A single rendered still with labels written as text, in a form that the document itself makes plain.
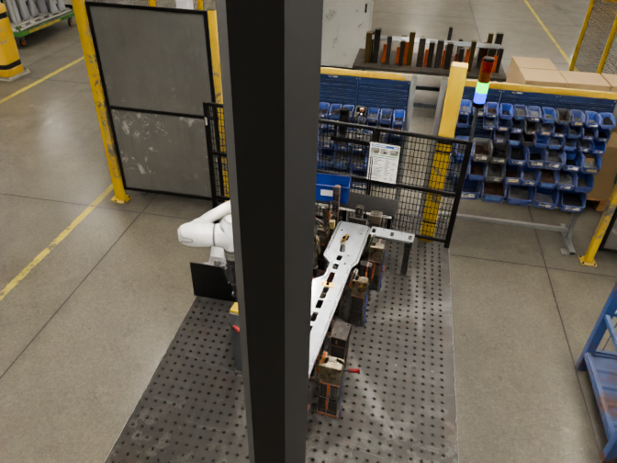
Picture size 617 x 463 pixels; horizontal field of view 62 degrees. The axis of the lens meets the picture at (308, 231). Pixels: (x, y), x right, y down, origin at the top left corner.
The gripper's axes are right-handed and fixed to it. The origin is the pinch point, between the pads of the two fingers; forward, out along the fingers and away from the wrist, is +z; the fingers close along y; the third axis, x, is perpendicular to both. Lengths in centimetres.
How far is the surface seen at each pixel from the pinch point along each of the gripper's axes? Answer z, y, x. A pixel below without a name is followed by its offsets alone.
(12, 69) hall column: 109, -618, 487
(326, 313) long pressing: 27, 39, 26
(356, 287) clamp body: 27, 50, 53
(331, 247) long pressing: 27, 27, 84
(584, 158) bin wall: 26, 197, 281
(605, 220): 76, 229, 269
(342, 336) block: 25, 52, 10
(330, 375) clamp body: 27, 53, -13
